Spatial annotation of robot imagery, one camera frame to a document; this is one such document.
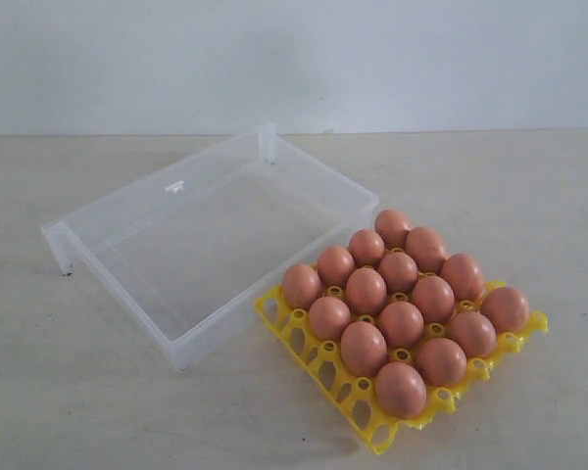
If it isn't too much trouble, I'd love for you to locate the brown egg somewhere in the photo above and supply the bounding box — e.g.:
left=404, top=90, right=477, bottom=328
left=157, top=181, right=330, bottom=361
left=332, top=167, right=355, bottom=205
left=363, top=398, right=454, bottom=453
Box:
left=376, top=302, right=424, bottom=349
left=374, top=361, right=427, bottom=419
left=308, top=296, right=352, bottom=341
left=405, top=226, right=448, bottom=274
left=415, top=338, right=467, bottom=387
left=378, top=253, right=418, bottom=294
left=440, top=253, right=484, bottom=302
left=348, top=229, right=385, bottom=266
left=374, top=209, right=413, bottom=250
left=340, top=321, right=388, bottom=377
left=480, top=287, right=530, bottom=333
left=411, top=276, right=455, bottom=324
left=445, top=311, right=497, bottom=358
left=345, top=267, right=387, bottom=316
left=317, top=245, right=355, bottom=288
left=281, top=263, right=323, bottom=309

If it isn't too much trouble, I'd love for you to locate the clear plastic bin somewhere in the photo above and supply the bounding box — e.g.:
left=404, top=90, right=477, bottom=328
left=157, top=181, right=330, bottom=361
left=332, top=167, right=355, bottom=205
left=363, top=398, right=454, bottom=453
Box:
left=42, top=123, right=379, bottom=371

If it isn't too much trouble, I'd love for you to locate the yellow plastic egg tray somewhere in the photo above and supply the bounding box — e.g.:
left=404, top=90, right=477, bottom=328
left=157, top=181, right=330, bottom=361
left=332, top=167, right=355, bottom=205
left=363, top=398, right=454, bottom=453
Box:
left=255, top=279, right=548, bottom=453

